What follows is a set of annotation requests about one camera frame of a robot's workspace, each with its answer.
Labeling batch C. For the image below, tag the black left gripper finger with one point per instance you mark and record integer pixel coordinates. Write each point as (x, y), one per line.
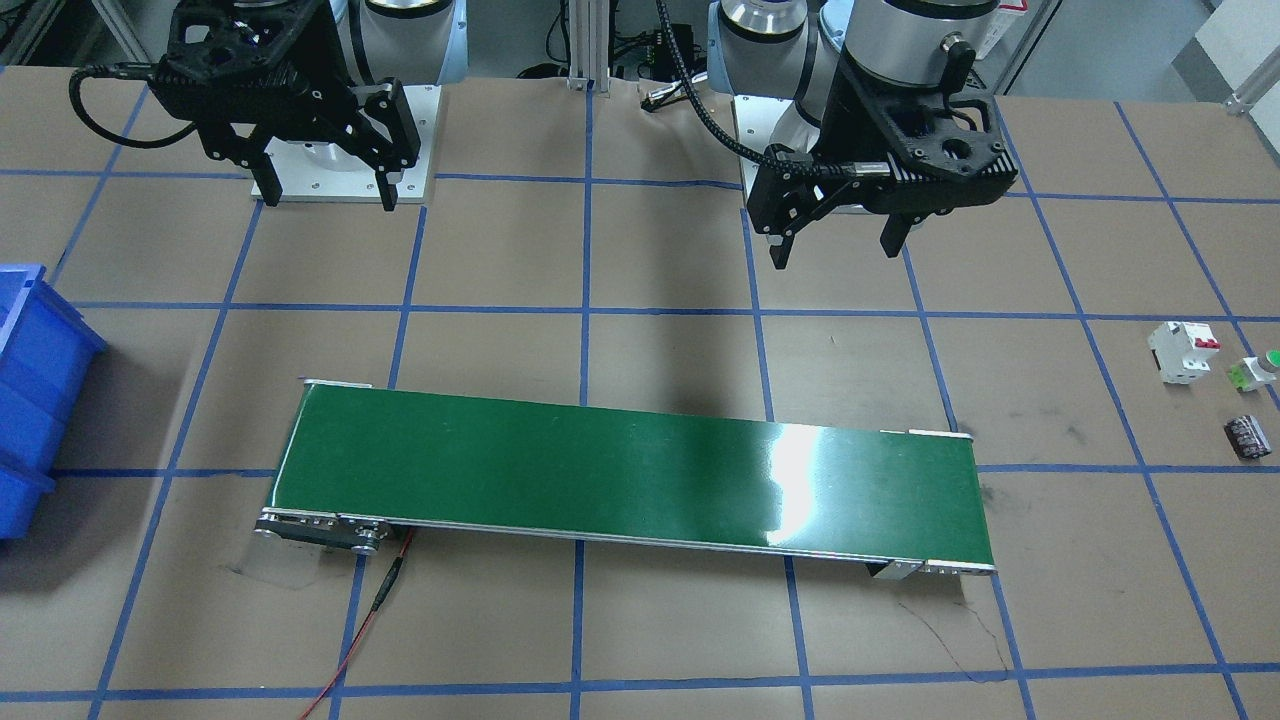
(781, 241)
(895, 234)

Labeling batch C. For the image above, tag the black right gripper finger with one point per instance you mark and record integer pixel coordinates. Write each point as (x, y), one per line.
(266, 179)
(388, 173)

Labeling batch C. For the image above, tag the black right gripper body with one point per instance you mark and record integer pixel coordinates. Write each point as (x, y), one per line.
(383, 112)

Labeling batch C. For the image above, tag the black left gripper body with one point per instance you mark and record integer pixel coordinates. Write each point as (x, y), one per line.
(848, 112)

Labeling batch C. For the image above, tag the black cylindrical capacitor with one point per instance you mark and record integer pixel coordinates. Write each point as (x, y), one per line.
(1247, 438)

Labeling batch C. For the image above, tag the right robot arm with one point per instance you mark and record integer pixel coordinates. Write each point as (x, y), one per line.
(412, 42)

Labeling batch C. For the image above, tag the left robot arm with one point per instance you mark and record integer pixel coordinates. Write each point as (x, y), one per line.
(787, 49)

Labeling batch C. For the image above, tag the black power adapter box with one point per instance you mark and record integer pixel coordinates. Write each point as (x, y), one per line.
(659, 59)

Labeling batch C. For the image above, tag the green conveyor belt unit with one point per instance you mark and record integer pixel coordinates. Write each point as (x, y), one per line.
(359, 460)

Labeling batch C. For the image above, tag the blue plastic bin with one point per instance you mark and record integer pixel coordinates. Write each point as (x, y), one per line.
(46, 348)

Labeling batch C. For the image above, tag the white circuit breaker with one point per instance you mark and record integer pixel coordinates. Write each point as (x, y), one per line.
(1182, 351)

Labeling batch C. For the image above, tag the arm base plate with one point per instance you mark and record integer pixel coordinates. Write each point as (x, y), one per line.
(761, 121)
(321, 172)

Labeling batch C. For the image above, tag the aluminium frame post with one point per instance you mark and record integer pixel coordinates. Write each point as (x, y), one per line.
(589, 56)

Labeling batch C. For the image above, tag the green push button switch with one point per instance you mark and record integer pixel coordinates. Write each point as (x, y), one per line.
(1255, 372)

